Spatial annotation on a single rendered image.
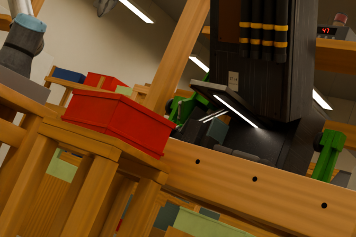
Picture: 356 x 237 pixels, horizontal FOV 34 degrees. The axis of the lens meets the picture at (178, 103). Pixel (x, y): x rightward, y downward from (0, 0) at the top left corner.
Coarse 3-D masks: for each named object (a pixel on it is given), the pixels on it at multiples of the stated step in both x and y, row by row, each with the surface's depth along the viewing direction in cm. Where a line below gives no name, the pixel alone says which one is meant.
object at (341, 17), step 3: (339, 12) 251; (342, 12) 250; (336, 15) 251; (339, 15) 250; (342, 15) 250; (345, 15) 250; (336, 18) 250; (339, 18) 250; (342, 18) 249; (345, 18) 250; (333, 21) 252; (339, 21) 249; (342, 21) 249; (345, 21) 250
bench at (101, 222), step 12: (0, 168) 241; (120, 180) 283; (108, 192) 285; (120, 192) 282; (168, 192) 269; (108, 204) 281; (120, 204) 284; (204, 204) 253; (96, 216) 283; (108, 216) 279; (120, 216) 285; (228, 216) 250; (240, 216) 242; (96, 228) 280; (108, 228) 280; (264, 228) 220
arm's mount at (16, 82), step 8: (0, 72) 197; (8, 72) 199; (0, 80) 198; (8, 80) 200; (16, 80) 202; (24, 80) 204; (16, 88) 203; (24, 88) 205; (32, 88) 207; (40, 88) 209; (32, 96) 207; (40, 96) 210; (48, 96) 212
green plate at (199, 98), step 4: (208, 72) 226; (204, 76) 227; (208, 76) 226; (204, 80) 226; (208, 80) 226; (196, 92) 226; (192, 96) 226; (196, 96) 227; (200, 96) 226; (196, 100) 228; (200, 100) 225; (204, 100) 224; (196, 104) 229; (200, 104) 230; (204, 104) 223; (208, 104) 222; (212, 104) 224; (192, 108) 228; (204, 108) 233; (208, 108) 234; (212, 108) 225; (216, 108) 226
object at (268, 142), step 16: (240, 128) 228; (256, 128) 224; (272, 128) 220; (288, 128) 216; (304, 128) 217; (320, 128) 226; (224, 144) 230; (240, 144) 225; (256, 144) 221; (272, 144) 217; (288, 144) 213; (304, 144) 219; (272, 160) 214; (288, 160) 213; (304, 160) 221
